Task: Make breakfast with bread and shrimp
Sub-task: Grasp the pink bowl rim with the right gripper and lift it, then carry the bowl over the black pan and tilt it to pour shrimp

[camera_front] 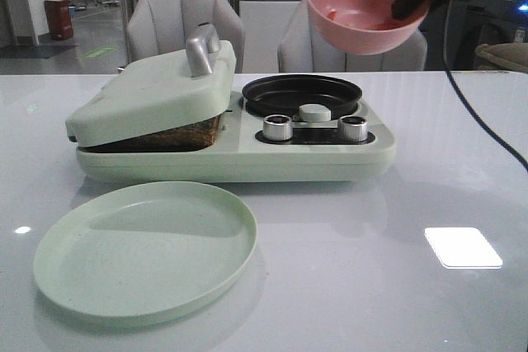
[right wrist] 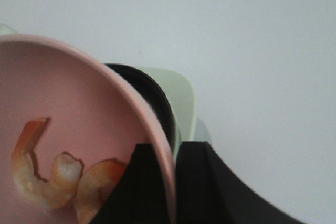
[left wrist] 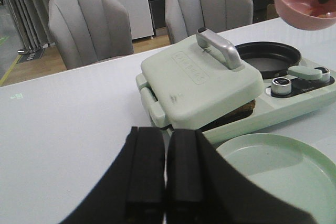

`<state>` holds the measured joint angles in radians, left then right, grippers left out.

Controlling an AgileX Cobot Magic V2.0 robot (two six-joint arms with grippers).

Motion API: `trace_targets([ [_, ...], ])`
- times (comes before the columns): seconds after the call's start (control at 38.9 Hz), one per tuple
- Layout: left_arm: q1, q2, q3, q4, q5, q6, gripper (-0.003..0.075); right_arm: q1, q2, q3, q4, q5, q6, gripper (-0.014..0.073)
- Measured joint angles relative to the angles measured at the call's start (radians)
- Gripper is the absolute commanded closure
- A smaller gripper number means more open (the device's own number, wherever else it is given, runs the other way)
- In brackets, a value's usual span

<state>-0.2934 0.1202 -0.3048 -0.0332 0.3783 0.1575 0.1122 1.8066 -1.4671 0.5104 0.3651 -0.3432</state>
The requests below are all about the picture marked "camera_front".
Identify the pink plastic bowl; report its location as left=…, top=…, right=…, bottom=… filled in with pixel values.
left=307, top=0, right=430, bottom=55

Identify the orange shrimp piece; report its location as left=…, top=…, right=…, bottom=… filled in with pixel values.
left=326, top=10, right=399, bottom=31

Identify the white bread slice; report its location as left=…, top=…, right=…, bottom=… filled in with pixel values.
left=85, top=115, right=221, bottom=153

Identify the mint green breakfast maker lid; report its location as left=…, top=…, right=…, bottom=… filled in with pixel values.
left=65, top=26, right=236, bottom=148

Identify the mint green breakfast maker base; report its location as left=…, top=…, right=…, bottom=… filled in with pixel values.
left=76, top=89, right=396, bottom=184

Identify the dark grey kitchen counter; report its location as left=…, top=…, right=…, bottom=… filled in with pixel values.
left=420, top=0, right=527, bottom=71

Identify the right grey upholstered chair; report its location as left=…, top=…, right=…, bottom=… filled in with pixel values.
left=277, top=1, right=427, bottom=73

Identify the grey upholstered chair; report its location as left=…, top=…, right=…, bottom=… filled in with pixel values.
left=277, top=1, right=427, bottom=73
left=126, top=0, right=245, bottom=73

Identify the white drawer cabinet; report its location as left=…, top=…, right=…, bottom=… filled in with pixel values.
left=238, top=0, right=314, bottom=74

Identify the right silver control knob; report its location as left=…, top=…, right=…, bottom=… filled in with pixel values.
left=337, top=115, right=368, bottom=143

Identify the silver control knob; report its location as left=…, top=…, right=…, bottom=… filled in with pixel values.
left=262, top=115, right=293, bottom=142
left=337, top=115, right=368, bottom=143

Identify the black round frying pan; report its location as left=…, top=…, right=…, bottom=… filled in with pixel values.
left=242, top=74, right=362, bottom=120

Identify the left silver control knob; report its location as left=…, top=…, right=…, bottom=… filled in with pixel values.
left=262, top=115, right=293, bottom=142

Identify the left grey upholstered chair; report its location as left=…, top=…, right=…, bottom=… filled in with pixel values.
left=126, top=0, right=245, bottom=73

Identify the red bin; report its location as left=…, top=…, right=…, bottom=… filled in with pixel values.
left=44, top=0, right=73, bottom=40

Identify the mint green round plate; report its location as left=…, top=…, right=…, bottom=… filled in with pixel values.
left=33, top=181, right=257, bottom=327

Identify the dark arm cable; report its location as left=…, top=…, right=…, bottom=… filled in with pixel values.
left=443, top=0, right=528, bottom=172

